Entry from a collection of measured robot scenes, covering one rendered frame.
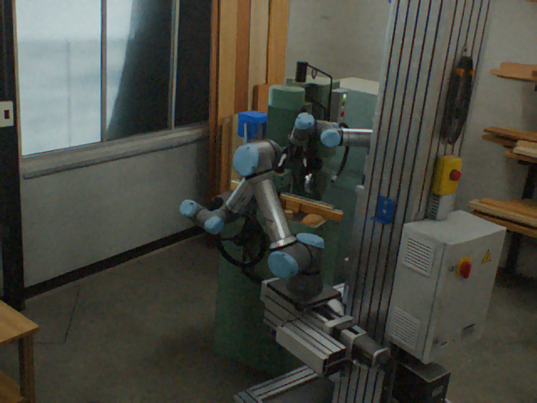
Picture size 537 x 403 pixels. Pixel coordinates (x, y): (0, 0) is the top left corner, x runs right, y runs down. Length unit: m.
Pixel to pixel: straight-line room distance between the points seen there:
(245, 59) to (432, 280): 2.99
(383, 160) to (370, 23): 3.18
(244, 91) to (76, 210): 1.60
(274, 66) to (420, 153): 2.99
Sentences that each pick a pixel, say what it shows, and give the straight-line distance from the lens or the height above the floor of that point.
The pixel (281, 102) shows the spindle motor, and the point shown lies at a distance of 3.08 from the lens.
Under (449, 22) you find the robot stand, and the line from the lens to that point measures 2.22.
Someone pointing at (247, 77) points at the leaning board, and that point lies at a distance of 4.91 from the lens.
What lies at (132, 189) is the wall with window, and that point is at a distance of 4.45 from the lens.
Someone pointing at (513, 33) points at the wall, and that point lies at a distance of 5.05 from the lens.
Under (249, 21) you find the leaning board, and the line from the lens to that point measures 4.88.
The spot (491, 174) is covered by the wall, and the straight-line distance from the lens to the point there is 5.19.
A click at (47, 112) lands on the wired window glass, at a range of 3.98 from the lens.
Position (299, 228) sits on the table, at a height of 0.87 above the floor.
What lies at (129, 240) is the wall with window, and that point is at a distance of 4.58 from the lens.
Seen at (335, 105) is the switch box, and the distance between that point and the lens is 3.35.
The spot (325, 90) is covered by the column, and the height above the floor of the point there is 1.49.
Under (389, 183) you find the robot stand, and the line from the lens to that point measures 2.39.
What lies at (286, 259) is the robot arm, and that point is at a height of 1.02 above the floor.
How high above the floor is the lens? 2.03
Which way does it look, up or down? 20 degrees down
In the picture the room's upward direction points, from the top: 6 degrees clockwise
